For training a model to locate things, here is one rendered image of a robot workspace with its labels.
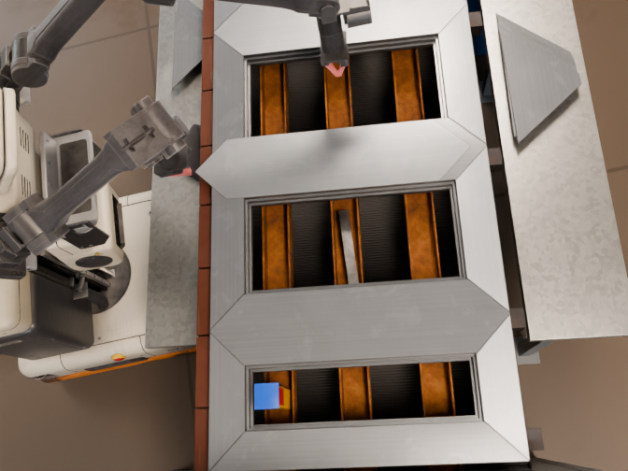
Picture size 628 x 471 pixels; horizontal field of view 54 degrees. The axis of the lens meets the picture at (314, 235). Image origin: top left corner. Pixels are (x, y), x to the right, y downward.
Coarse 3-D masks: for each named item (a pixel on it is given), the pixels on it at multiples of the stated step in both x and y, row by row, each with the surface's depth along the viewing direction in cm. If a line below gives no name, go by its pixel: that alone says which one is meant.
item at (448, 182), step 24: (312, 48) 178; (360, 48) 178; (384, 48) 177; (408, 48) 177; (480, 144) 162; (456, 168) 161; (312, 192) 164; (336, 192) 165; (360, 192) 164; (384, 192) 164; (408, 192) 163; (432, 192) 164; (456, 192) 160; (456, 216) 158; (456, 240) 158; (288, 288) 160; (312, 288) 158; (360, 360) 151; (384, 360) 150; (408, 360) 149; (432, 360) 150; (456, 360) 149; (480, 408) 144
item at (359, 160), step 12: (348, 132) 168; (360, 132) 167; (348, 144) 167; (360, 144) 166; (372, 144) 166; (348, 156) 166; (360, 156) 165; (372, 156) 165; (348, 168) 165; (360, 168) 164; (372, 168) 164; (348, 180) 164; (360, 180) 163; (372, 180) 163
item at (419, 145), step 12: (420, 120) 166; (408, 132) 166; (420, 132) 165; (432, 132) 165; (408, 144) 164; (420, 144) 164; (432, 144) 164; (408, 156) 163; (420, 156) 163; (432, 156) 163; (408, 168) 162; (420, 168) 162; (432, 168) 162; (408, 180) 161; (420, 180) 161; (432, 180) 161
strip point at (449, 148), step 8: (432, 120) 166; (440, 128) 165; (440, 136) 164; (448, 136) 164; (456, 136) 163; (440, 144) 163; (448, 144) 163; (456, 144) 163; (464, 144) 162; (440, 152) 163; (448, 152) 162; (456, 152) 162; (440, 160) 162; (448, 160) 162; (456, 160) 161; (440, 168) 161; (448, 168) 161; (440, 176) 161
